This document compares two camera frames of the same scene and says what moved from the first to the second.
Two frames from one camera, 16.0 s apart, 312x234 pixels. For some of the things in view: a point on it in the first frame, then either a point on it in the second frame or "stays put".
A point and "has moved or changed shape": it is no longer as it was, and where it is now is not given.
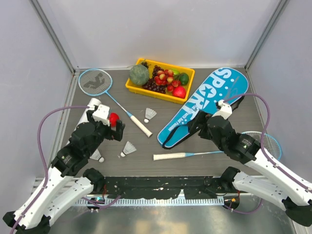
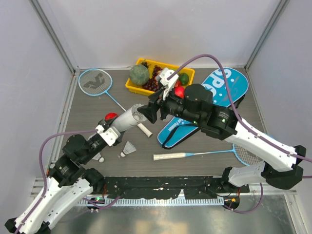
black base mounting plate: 158,186 stays put
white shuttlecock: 149,113 has moved or changed shape
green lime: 184,79 stays put
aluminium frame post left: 54,37 stays put
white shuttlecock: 96,155 stays put
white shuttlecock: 128,148 stays put
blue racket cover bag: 228,85 stays put
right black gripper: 201,117 → 150,110
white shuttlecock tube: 84,118 → 128,118
